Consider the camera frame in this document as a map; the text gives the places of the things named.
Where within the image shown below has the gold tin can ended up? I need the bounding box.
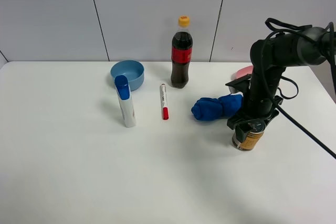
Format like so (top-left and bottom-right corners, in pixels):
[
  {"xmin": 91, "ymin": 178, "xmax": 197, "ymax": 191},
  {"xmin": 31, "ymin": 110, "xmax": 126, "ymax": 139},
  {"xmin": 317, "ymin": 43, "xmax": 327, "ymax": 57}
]
[{"xmin": 232, "ymin": 121, "xmax": 266, "ymax": 151}]

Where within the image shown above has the white bottle blue cap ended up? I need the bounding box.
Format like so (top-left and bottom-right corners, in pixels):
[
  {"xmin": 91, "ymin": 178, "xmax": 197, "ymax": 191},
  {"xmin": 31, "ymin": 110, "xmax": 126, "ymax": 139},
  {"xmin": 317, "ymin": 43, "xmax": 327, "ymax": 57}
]
[{"xmin": 114, "ymin": 75, "xmax": 136, "ymax": 127}]

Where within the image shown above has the pink square plate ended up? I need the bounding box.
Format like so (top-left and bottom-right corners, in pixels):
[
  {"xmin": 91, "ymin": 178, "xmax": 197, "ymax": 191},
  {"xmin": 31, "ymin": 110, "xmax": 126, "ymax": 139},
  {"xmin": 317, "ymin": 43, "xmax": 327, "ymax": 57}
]
[{"xmin": 235, "ymin": 66, "xmax": 254, "ymax": 79}]

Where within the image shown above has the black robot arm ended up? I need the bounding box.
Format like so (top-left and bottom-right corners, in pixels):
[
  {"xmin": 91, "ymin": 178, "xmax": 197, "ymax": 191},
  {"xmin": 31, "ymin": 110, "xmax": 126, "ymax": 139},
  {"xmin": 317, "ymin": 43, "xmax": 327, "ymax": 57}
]
[{"xmin": 227, "ymin": 23, "xmax": 335, "ymax": 143}]

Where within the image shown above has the black cable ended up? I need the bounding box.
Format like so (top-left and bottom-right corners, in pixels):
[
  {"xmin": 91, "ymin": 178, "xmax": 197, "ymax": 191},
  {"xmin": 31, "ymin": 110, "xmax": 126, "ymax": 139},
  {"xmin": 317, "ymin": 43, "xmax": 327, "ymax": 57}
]
[{"xmin": 264, "ymin": 17, "xmax": 336, "ymax": 159}]

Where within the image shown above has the cola bottle yellow cap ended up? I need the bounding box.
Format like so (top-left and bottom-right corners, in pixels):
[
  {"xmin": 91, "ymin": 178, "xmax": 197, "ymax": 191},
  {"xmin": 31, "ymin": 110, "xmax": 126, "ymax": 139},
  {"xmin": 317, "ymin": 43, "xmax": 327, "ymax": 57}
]
[{"xmin": 171, "ymin": 16, "xmax": 193, "ymax": 89}]

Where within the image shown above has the blue plastic bowl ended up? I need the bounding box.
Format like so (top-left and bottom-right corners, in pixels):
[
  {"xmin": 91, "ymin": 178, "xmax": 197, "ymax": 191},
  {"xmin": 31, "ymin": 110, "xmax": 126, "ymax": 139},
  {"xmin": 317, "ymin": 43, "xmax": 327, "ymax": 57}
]
[{"xmin": 110, "ymin": 60, "xmax": 144, "ymax": 91}]

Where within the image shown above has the white marker red cap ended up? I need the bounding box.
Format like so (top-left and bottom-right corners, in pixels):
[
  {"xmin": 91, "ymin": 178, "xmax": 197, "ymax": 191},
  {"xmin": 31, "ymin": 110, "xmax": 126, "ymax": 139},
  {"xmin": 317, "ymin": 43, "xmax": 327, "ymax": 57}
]
[{"xmin": 160, "ymin": 84, "xmax": 169, "ymax": 120}]

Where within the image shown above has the rolled blue towel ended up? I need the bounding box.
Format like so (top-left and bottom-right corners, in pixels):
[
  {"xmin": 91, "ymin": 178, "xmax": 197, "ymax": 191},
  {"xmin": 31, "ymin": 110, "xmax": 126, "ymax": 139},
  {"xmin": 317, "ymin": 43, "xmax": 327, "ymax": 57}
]
[{"xmin": 191, "ymin": 94, "xmax": 243, "ymax": 121}]

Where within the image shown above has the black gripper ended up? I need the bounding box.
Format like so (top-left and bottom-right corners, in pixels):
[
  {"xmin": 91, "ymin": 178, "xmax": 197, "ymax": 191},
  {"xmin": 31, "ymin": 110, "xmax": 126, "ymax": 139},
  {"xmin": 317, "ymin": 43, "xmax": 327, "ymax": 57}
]
[{"xmin": 225, "ymin": 74, "xmax": 281, "ymax": 143}]

